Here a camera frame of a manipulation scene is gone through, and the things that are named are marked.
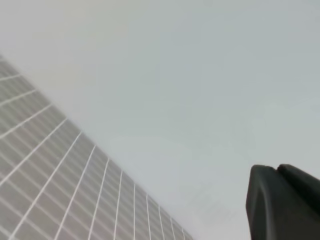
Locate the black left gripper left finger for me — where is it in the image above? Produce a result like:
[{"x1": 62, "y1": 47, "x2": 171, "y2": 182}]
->
[{"x1": 245, "y1": 165, "x2": 320, "y2": 240}]

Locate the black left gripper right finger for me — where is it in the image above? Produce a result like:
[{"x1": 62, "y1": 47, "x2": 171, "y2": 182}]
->
[{"x1": 276, "y1": 164, "x2": 320, "y2": 220}]

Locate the grey grid tablecloth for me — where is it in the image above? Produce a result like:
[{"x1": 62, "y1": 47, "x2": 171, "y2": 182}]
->
[{"x1": 0, "y1": 58, "x2": 191, "y2": 240}]

